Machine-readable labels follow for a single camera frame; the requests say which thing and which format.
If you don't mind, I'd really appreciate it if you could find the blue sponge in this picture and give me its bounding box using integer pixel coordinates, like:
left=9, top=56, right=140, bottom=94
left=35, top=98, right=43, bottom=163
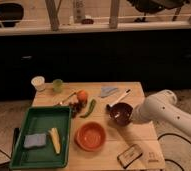
left=23, top=133, right=46, bottom=149

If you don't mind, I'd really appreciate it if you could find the dark grape bunch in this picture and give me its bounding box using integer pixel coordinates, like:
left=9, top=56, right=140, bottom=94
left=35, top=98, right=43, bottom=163
left=69, top=101, right=87, bottom=118

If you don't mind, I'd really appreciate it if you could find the black framed card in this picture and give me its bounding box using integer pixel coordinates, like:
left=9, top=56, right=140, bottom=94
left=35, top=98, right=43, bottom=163
left=117, top=144, right=143, bottom=169

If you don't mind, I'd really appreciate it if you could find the orange fruit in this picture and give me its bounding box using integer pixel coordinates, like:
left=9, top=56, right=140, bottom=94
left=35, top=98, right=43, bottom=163
left=76, top=90, right=88, bottom=101

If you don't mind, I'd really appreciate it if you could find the orange bowl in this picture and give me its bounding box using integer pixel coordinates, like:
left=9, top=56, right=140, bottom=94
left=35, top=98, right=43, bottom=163
left=74, top=122, right=106, bottom=152

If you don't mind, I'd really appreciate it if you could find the green plastic tray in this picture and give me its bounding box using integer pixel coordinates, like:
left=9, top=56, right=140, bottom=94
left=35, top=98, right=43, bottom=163
left=9, top=106, right=71, bottom=170

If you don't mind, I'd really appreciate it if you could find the metal spoon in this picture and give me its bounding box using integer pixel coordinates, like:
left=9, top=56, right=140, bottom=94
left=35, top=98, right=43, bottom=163
left=55, top=92, right=76, bottom=106

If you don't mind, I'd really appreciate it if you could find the black cable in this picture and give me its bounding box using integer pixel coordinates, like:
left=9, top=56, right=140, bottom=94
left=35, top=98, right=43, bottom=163
left=157, top=132, right=191, bottom=171

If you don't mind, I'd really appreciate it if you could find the green cup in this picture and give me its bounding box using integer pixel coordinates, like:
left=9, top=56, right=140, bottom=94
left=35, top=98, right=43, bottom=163
left=52, top=79, right=63, bottom=93

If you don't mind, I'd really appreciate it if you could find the green chili pepper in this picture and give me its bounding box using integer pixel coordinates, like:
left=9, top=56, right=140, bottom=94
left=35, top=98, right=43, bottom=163
left=80, top=99, right=96, bottom=118

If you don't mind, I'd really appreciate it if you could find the white cup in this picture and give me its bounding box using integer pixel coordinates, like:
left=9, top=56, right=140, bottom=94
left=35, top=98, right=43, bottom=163
left=31, top=76, right=45, bottom=91

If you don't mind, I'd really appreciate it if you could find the dark maroon bowl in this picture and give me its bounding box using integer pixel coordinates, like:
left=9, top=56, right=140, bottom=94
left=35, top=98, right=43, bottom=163
left=110, top=102, right=133, bottom=126

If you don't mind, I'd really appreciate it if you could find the grey blue cloth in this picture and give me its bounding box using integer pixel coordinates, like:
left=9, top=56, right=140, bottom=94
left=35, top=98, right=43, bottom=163
left=100, top=86, right=118, bottom=98

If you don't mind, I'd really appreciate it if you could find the yellow corn cob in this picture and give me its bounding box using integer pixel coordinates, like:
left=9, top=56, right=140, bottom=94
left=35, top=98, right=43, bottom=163
left=49, top=128, right=61, bottom=154

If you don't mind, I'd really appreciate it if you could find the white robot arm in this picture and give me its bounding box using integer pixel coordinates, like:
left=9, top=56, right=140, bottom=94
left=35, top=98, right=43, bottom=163
left=131, top=90, right=191, bottom=137

